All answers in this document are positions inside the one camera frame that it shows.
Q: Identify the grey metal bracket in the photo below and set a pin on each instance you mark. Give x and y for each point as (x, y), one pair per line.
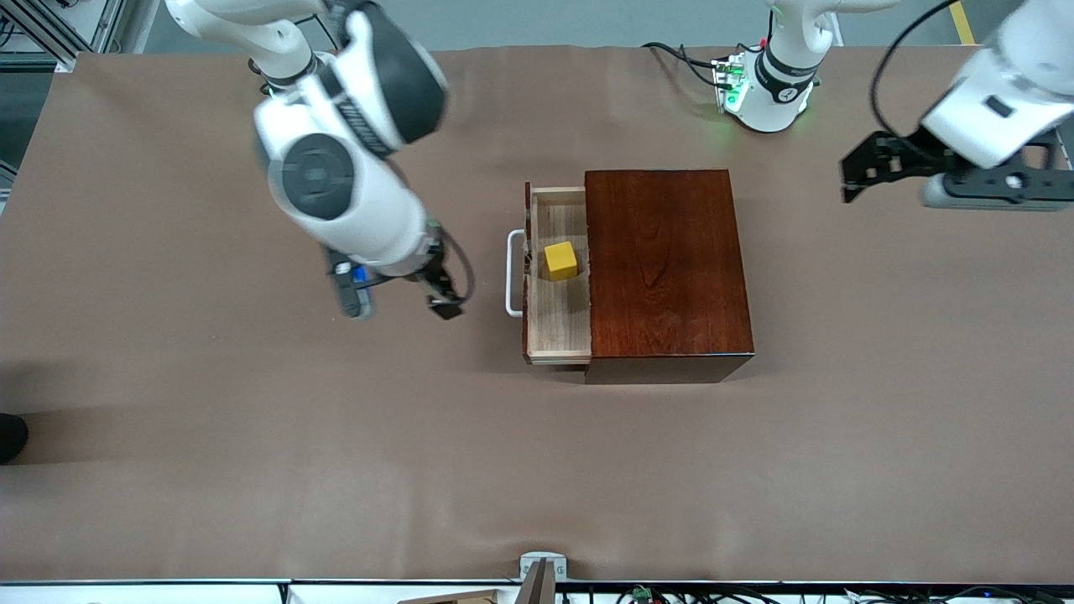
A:
(537, 579)

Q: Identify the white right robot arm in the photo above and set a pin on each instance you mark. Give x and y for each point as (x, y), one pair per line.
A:
(352, 193)

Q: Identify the brown table cover cloth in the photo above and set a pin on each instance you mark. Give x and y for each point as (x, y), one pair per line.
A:
(419, 470)

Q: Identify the brown cardboard piece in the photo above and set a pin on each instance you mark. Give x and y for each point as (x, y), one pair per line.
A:
(453, 598)

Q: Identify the aluminium frame profile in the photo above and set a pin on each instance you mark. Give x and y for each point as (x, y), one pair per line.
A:
(65, 59)

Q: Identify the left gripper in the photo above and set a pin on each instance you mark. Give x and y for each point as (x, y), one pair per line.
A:
(911, 153)

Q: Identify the green connector plug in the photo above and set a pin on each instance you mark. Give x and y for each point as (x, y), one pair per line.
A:
(643, 593)

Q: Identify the yellow block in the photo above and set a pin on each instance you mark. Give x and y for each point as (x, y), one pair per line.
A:
(560, 262)

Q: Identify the black round object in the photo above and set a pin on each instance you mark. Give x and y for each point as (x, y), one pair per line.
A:
(10, 438)

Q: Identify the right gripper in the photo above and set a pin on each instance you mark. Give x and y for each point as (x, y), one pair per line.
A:
(435, 282)

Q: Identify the dark wooden cabinet box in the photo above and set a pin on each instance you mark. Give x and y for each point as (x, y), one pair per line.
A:
(671, 277)

